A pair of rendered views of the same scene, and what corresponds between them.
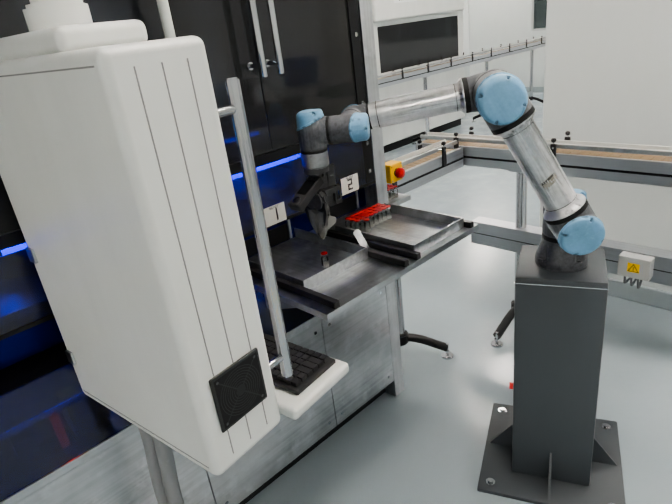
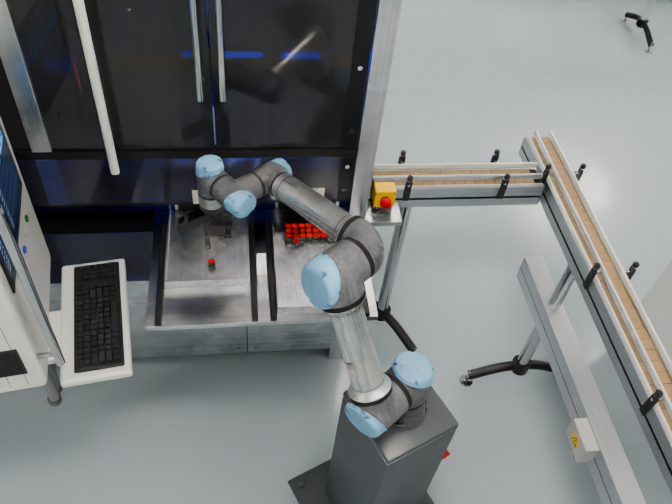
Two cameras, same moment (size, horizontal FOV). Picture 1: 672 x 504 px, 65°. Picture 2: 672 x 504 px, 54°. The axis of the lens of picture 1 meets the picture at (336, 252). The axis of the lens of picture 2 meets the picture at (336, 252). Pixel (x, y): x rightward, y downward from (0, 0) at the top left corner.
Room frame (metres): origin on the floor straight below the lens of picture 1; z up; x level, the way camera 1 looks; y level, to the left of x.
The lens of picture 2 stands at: (0.47, -0.95, 2.53)
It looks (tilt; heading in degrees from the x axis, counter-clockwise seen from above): 48 degrees down; 30
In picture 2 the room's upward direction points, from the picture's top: 7 degrees clockwise
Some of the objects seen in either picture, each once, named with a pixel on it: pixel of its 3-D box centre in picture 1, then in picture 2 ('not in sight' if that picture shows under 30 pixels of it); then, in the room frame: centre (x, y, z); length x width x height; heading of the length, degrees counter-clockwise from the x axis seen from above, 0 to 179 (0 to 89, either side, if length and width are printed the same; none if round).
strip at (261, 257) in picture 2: (373, 243); (262, 276); (1.50, -0.12, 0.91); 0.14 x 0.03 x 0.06; 43
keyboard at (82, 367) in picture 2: (256, 351); (97, 312); (1.13, 0.23, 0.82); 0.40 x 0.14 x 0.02; 49
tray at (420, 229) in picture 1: (398, 226); (315, 266); (1.64, -0.22, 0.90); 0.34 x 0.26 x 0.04; 41
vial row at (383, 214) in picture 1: (373, 219); (312, 239); (1.73, -0.14, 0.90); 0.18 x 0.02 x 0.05; 131
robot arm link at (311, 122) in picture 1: (312, 131); (210, 177); (1.44, 0.02, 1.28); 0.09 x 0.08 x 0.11; 79
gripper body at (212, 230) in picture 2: (320, 186); (215, 217); (1.45, 0.02, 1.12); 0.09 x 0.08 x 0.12; 132
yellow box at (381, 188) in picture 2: (390, 171); (383, 192); (1.98, -0.25, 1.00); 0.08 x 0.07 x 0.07; 42
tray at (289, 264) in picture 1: (299, 256); (207, 243); (1.50, 0.11, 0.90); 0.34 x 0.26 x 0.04; 42
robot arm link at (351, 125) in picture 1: (348, 127); (238, 194); (1.44, -0.08, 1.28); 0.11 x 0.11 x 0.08; 79
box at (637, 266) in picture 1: (635, 266); (581, 440); (1.88, -1.20, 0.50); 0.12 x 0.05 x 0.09; 42
